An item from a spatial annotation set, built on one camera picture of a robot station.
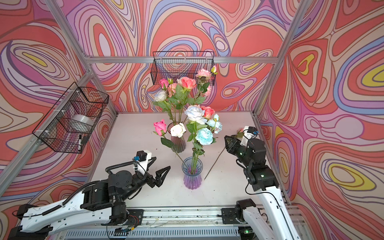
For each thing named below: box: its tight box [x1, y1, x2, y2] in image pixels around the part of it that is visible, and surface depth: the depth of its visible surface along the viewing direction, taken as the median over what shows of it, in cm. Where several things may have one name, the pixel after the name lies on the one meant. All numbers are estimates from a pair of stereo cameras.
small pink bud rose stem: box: [183, 65, 218, 124], surface depth 74 cm
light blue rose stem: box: [184, 104, 208, 131], surface depth 60 cm
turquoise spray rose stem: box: [193, 114, 223, 175], surface depth 63 cm
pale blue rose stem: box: [152, 90, 175, 126], surface depth 78 cm
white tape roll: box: [71, 114, 95, 126], surface depth 75 cm
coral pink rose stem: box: [175, 76, 198, 124], surface depth 75 cm
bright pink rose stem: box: [159, 78, 169, 91], surface depth 80 cm
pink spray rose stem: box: [167, 84, 179, 124], surface depth 80 cm
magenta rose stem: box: [153, 119, 186, 165], surface depth 58 cm
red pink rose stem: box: [201, 106, 215, 119], surface depth 66 cm
